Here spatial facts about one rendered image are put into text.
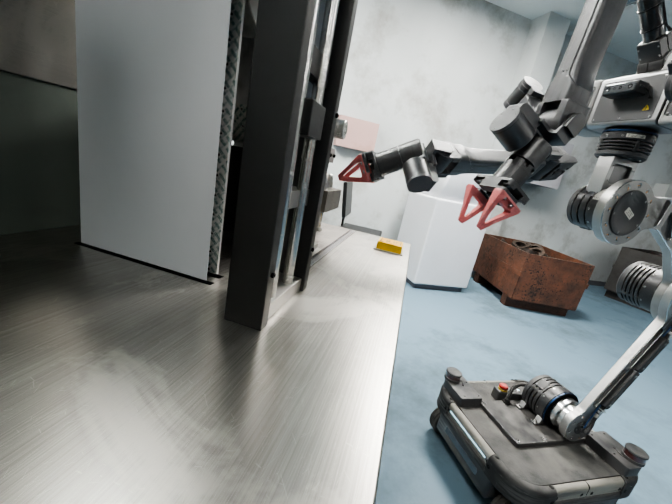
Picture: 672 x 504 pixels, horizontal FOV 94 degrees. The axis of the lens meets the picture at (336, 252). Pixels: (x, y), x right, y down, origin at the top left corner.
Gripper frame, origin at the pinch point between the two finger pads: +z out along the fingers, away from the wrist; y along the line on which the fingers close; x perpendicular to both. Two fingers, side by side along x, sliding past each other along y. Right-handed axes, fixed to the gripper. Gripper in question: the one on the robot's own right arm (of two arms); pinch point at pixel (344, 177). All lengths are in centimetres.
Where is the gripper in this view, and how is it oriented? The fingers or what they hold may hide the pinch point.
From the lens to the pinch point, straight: 82.4
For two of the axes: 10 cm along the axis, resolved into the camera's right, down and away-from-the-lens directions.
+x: -3.0, -9.5, -1.0
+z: -9.2, 2.5, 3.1
